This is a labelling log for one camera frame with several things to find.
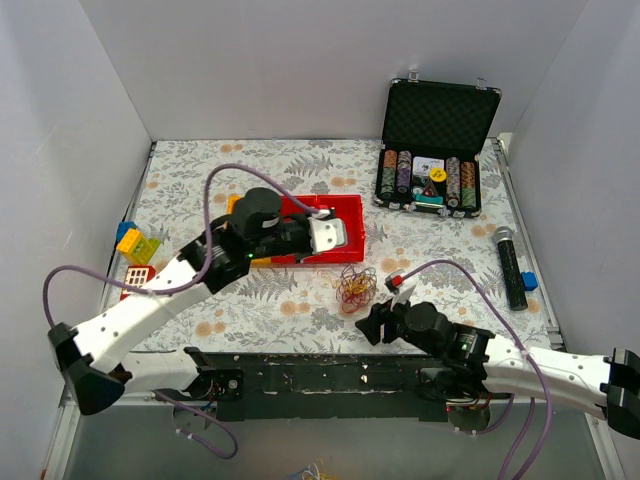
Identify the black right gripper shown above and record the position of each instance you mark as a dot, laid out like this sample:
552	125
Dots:
387	325

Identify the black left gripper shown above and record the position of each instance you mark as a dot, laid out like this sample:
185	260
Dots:
304	236

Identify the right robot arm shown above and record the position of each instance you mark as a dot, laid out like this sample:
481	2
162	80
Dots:
606	387

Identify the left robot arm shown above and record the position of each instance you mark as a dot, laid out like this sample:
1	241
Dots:
97	358

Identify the red plastic bin middle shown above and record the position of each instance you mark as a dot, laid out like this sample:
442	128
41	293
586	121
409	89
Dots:
288	208

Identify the red plastic bin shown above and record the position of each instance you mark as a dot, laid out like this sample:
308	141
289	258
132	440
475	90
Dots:
349	208
288	208

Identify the red plastic bin right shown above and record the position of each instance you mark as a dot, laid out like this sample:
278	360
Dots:
349	208

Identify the yellow plastic bin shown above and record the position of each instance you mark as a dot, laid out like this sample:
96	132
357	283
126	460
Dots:
232	200

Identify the floral patterned table mat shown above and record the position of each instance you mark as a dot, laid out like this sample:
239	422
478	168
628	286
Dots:
312	308

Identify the poker chip stack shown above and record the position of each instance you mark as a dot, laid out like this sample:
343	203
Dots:
388	176
467	183
452	165
403	172

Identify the teal rectangular tag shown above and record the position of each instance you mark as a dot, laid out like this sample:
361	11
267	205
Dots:
429	200

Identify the black handheld microphone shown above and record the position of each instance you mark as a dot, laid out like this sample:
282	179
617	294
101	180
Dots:
514	284

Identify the lime green toy block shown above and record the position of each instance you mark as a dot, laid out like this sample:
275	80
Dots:
145	250

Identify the playing card deck box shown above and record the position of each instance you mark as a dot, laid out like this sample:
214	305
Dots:
422	166

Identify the yellow round dealer button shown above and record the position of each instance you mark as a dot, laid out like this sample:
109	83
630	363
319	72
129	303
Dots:
437	174

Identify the red white window block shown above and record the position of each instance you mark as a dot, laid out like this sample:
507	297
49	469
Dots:
137	276

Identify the blue toy block right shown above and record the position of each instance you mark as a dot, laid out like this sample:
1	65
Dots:
530	282

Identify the blue toy block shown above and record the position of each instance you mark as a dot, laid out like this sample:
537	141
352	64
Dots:
530	282
123	228

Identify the yellow toy block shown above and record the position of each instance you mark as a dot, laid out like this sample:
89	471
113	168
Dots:
126	246

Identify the blue toy block left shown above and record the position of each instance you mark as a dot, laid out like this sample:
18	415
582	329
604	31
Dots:
123	228

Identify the black poker chip case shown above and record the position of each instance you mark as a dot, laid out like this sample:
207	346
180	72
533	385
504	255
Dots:
437	120

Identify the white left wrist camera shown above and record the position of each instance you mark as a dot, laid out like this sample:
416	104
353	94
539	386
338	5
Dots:
327	231

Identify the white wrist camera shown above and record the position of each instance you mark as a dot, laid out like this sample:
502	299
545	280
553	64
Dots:
327	231
400	286

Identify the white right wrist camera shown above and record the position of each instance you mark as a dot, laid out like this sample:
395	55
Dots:
400	286

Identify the cable bundle bottom edge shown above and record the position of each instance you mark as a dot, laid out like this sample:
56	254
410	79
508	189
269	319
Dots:
315	470

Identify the aluminium frame rail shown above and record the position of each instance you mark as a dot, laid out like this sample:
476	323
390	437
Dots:
67	426

